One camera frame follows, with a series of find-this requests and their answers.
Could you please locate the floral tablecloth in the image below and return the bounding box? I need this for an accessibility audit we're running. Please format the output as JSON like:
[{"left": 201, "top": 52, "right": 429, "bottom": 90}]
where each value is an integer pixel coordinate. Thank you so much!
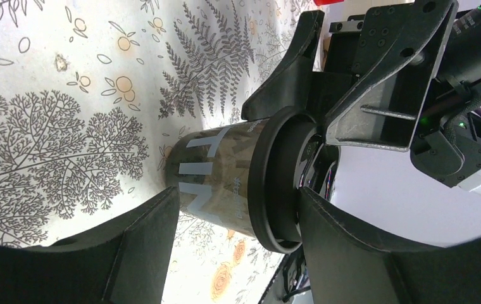
[{"left": 0, "top": 1, "right": 317, "bottom": 248}]

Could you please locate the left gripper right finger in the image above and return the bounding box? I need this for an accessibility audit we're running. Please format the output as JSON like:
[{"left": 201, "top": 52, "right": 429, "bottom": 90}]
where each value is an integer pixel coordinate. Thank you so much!
[{"left": 299, "top": 187, "right": 481, "bottom": 303}]

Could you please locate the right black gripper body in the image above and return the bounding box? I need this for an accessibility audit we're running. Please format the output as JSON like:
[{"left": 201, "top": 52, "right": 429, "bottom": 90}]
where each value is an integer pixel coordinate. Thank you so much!
[{"left": 322, "top": 0, "right": 463, "bottom": 153}]

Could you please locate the red cup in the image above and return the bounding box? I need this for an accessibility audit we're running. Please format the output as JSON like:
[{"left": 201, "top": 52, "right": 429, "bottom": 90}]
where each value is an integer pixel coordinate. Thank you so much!
[{"left": 313, "top": 0, "right": 344, "bottom": 6}]

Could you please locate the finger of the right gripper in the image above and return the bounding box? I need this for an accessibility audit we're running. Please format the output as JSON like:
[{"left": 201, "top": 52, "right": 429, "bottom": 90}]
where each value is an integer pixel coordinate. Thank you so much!
[
  {"left": 325, "top": 0, "right": 459, "bottom": 153},
  {"left": 241, "top": 10, "right": 325, "bottom": 122}
]

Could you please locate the black cup lid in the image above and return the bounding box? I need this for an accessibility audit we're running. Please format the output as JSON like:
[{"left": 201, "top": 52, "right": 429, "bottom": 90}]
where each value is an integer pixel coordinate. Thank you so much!
[{"left": 247, "top": 106, "right": 340, "bottom": 254}]

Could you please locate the black coffee cup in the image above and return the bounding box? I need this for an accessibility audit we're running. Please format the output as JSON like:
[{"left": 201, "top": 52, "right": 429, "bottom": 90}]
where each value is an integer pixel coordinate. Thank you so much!
[{"left": 164, "top": 119, "right": 267, "bottom": 236}]

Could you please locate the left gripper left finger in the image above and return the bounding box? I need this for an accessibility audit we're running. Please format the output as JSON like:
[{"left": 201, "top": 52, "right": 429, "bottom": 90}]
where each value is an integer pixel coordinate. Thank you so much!
[{"left": 0, "top": 187, "right": 180, "bottom": 303}]

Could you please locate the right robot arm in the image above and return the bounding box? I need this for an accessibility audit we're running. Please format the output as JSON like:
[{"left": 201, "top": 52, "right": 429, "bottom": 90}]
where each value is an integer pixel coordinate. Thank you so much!
[{"left": 241, "top": 1, "right": 481, "bottom": 195}]

